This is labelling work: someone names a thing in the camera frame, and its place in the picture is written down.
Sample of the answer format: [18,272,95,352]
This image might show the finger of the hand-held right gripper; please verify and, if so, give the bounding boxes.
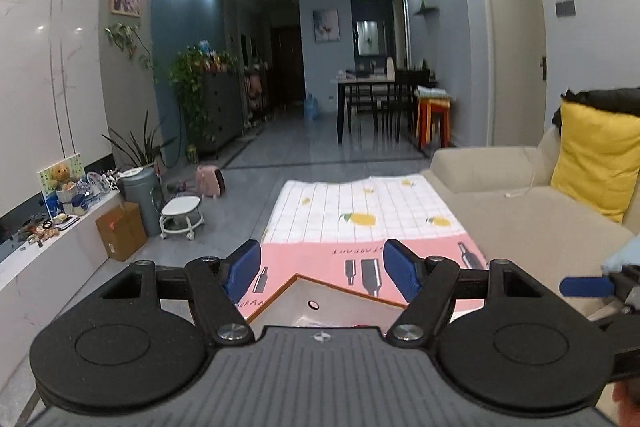
[559,276,617,299]

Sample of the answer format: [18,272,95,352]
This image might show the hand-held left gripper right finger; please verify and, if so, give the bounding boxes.
[384,238,548,347]

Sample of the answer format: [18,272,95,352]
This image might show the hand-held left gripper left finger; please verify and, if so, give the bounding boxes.
[97,239,262,347]

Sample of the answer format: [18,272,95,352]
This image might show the orange cardboard box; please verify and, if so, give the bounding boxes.
[245,273,408,342]

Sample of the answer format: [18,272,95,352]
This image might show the light blue pillow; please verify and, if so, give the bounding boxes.
[600,239,640,275]

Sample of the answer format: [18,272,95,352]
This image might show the pink and white checked tablecloth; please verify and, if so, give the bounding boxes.
[262,176,488,323]

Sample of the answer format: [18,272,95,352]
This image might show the white rolling stool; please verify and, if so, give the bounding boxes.
[160,196,205,242]

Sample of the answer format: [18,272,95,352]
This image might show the pink heater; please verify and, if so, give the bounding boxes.
[195,164,226,198]

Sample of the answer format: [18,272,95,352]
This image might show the beige sofa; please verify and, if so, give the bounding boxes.
[422,122,640,338]

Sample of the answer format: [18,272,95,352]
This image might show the grey trash bin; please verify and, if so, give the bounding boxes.
[120,167,163,235]

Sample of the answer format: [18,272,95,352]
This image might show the yellow pillow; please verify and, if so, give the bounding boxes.
[550,99,640,224]

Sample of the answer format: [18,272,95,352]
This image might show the brown cardboard box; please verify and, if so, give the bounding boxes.
[95,202,148,262]

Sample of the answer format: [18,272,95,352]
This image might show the orange stool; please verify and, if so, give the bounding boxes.
[415,97,451,148]

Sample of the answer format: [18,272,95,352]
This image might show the spiky potted plant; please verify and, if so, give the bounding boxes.
[102,112,177,172]

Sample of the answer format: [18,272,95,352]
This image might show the dark cabinet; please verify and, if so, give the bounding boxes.
[200,69,246,152]

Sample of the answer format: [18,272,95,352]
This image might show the black dining chair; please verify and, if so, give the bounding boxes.
[345,83,392,142]

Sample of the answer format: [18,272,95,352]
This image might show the pile of small trinkets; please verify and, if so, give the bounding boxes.
[17,167,121,249]

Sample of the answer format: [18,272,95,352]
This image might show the leafy trailing plant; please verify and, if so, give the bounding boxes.
[169,47,213,158]

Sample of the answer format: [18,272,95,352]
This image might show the folded light cloth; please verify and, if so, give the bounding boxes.
[415,84,451,100]

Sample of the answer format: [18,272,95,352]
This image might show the black cloth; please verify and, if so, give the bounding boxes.
[560,89,640,114]

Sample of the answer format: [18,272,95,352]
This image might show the black dining table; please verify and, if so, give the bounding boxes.
[332,77,401,145]

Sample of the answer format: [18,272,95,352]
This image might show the white console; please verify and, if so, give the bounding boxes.
[0,194,123,358]

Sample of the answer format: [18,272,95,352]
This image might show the teddy bear picture card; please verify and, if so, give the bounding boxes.
[37,154,83,202]

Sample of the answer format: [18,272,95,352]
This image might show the toys on cabinet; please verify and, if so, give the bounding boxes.
[197,41,238,72]

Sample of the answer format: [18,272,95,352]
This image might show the beige door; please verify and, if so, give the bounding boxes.
[482,0,548,148]

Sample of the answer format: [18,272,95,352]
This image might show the hanging vine plant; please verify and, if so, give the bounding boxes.
[105,23,156,72]

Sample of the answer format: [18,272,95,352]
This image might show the white cable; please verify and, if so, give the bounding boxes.
[505,177,540,200]

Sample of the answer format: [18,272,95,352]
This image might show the wall mirror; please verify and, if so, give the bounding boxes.
[356,19,388,56]

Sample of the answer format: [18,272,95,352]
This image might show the blue wall painting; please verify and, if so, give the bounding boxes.
[312,9,341,44]

